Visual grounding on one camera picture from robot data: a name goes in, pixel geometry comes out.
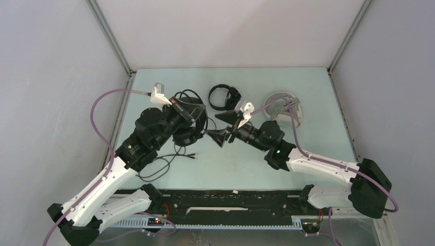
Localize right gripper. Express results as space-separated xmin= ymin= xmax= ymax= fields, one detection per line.
xmin=205 ymin=109 xmax=269 ymax=153

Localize blue black headphones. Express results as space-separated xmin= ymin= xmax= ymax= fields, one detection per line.
xmin=171 ymin=89 xmax=208 ymax=147

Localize black cable with two plugs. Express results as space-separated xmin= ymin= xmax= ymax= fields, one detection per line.
xmin=136 ymin=117 xmax=218 ymax=181

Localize white headphones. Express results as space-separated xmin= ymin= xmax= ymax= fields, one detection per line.
xmin=263 ymin=92 xmax=303 ymax=128

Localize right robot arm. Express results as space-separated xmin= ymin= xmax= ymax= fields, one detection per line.
xmin=206 ymin=110 xmax=398 ymax=219

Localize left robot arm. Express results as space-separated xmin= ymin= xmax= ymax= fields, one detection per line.
xmin=47 ymin=97 xmax=207 ymax=245

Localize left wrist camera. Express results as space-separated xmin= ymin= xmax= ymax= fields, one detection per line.
xmin=147 ymin=83 xmax=172 ymax=106

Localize aluminium frame rail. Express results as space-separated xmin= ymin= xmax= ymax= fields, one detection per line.
xmin=85 ymin=0 xmax=136 ymax=153

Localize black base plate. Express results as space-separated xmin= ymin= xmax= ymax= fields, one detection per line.
xmin=130 ymin=183 xmax=332 ymax=227

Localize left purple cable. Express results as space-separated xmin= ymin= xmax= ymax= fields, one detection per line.
xmin=42 ymin=89 xmax=150 ymax=246

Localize white cable duct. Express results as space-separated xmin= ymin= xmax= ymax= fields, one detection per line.
xmin=110 ymin=216 xmax=302 ymax=230

